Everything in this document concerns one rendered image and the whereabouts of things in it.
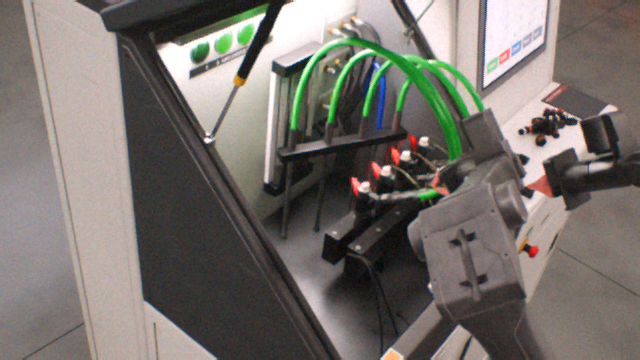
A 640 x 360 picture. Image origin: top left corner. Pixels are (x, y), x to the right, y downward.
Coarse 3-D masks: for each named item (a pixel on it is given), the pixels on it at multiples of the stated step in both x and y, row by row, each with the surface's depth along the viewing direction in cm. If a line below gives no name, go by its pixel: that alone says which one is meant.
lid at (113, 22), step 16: (128, 0) 95; (144, 0) 92; (160, 0) 90; (176, 0) 88; (192, 0) 86; (208, 0) 84; (112, 16) 99; (128, 16) 96; (144, 16) 94; (160, 16) 92; (112, 32) 102
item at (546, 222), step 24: (408, 0) 148; (456, 0) 144; (552, 0) 190; (432, 24) 147; (456, 24) 147; (552, 24) 195; (432, 48) 150; (456, 48) 150; (552, 48) 202; (528, 72) 189; (552, 72) 206; (504, 96) 179; (528, 96) 196; (504, 120) 186; (528, 216) 158; (552, 216) 192; (528, 240) 175; (552, 240) 221; (528, 264) 199; (528, 288) 231
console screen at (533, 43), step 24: (480, 0) 152; (504, 0) 162; (528, 0) 174; (480, 24) 155; (504, 24) 166; (528, 24) 179; (480, 48) 158; (504, 48) 170; (528, 48) 183; (480, 72) 162; (504, 72) 174; (480, 96) 166
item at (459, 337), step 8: (456, 328) 149; (456, 336) 153; (464, 336) 162; (472, 336) 174; (448, 344) 149; (456, 344) 158; (464, 344) 169; (440, 352) 145; (448, 352) 154; (456, 352) 164; (464, 352) 173
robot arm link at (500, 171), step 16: (496, 160) 91; (480, 176) 77; (496, 176) 79; (512, 176) 91; (464, 192) 66; (496, 192) 61; (512, 192) 60; (512, 208) 59; (416, 224) 64; (512, 224) 60; (416, 240) 63
